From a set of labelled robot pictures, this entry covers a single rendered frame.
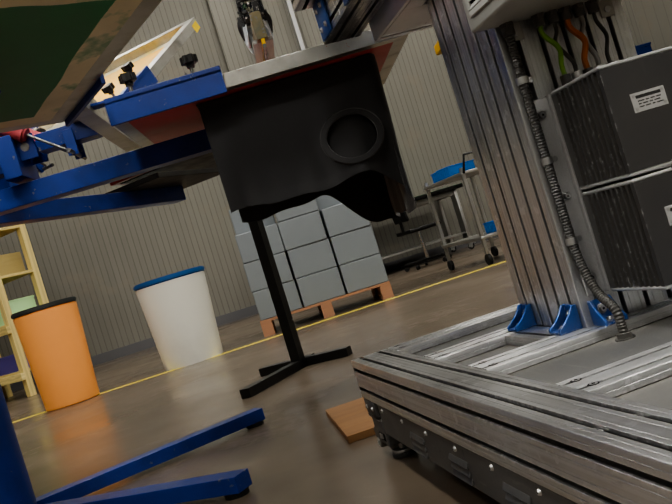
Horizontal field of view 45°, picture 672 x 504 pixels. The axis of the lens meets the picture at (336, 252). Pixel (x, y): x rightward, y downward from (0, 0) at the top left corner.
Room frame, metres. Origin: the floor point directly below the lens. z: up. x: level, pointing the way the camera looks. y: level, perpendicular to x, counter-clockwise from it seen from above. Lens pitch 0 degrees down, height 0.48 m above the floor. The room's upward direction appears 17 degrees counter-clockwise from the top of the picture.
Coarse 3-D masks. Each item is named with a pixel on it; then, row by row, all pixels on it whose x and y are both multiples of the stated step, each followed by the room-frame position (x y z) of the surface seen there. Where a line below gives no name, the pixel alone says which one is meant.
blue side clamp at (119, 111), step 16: (176, 80) 2.03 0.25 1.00; (192, 80) 2.03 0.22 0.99; (208, 80) 2.03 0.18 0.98; (128, 96) 2.02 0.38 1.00; (144, 96) 2.02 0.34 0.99; (160, 96) 2.03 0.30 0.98; (176, 96) 2.03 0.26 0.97; (192, 96) 2.03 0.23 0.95; (208, 96) 2.03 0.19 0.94; (112, 112) 2.02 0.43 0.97; (128, 112) 2.02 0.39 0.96; (144, 112) 2.02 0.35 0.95
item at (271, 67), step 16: (368, 32) 2.06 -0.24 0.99; (320, 48) 2.06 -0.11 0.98; (336, 48) 2.06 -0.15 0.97; (352, 48) 2.06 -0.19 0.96; (368, 48) 2.09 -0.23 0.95; (400, 48) 2.20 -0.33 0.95; (256, 64) 2.05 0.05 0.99; (272, 64) 2.05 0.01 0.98; (288, 64) 2.05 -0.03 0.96; (304, 64) 2.05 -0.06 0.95; (384, 64) 2.35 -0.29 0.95; (224, 80) 2.04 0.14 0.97; (240, 80) 2.05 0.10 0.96; (256, 80) 2.06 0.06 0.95; (384, 80) 2.59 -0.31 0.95; (128, 128) 2.15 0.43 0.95; (144, 144) 2.43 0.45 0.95
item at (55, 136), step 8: (56, 128) 2.28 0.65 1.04; (64, 128) 2.28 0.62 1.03; (72, 128) 2.28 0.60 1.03; (80, 128) 2.28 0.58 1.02; (88, 128) 2.29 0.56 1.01; (40, 136) 2.28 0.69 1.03; (48, 136) 2.28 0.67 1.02; (56, 136) 2.28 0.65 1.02; (80, 136) 2.28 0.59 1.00; (88, 136) 2.29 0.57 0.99; (96, 136) 2.31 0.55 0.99; (40, 144) 2.28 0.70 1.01; (48, 144) 2.28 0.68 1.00; (64, 144) 2.29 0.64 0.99; (48, 152) 2.32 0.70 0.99
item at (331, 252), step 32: (288, 224) 6.40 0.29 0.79; (320, 224) 6.41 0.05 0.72; (352, 224) 6.44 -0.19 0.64; (256, 256) 6.38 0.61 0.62; (288, 256) 6.43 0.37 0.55; (320, 256) 6.42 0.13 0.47; (352, 256) 6.44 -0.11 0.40; (256, 288) 6.37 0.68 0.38; (288, 288) 6.39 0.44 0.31; (320, 288) 6.41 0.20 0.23; (352, 288) 6.43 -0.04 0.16; (384, 288) 6.44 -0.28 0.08
